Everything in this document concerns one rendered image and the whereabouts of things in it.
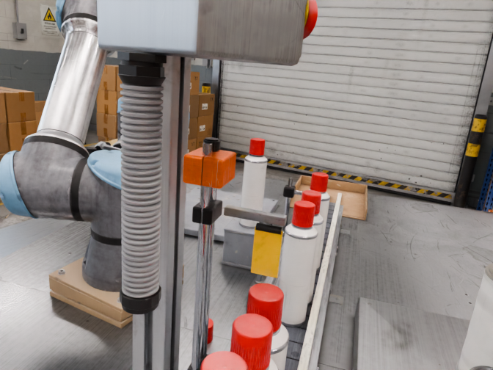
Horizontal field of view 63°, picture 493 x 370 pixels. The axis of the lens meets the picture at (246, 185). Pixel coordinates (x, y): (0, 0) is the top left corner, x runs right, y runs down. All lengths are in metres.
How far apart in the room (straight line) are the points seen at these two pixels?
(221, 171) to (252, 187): 0.52
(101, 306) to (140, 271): 0.44
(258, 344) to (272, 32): 0.23
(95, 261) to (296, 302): 0.36
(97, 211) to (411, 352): 0.56
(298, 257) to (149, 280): 0.33
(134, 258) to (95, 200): 0.40
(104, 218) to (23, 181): 0.14
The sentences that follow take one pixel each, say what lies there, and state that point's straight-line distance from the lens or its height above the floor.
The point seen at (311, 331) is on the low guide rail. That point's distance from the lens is 0.64.
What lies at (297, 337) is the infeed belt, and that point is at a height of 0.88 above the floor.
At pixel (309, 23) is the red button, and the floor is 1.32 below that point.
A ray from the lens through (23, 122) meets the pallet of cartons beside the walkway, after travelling 4.00.
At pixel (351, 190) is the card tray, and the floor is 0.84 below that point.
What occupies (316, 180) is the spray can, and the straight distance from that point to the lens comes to 0.81.
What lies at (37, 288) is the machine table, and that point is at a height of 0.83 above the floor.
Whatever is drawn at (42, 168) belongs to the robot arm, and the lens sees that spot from 0.77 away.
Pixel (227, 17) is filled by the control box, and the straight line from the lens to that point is 0.28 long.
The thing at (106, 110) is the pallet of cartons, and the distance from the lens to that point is 4.59.
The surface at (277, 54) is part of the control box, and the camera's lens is 0.30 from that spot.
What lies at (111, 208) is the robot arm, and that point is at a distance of 0.73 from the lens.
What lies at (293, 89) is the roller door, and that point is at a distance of 5.04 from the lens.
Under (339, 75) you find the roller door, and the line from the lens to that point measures 4.87.
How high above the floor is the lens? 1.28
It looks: 17 degrees down
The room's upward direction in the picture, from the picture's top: 5 degrees clockwise
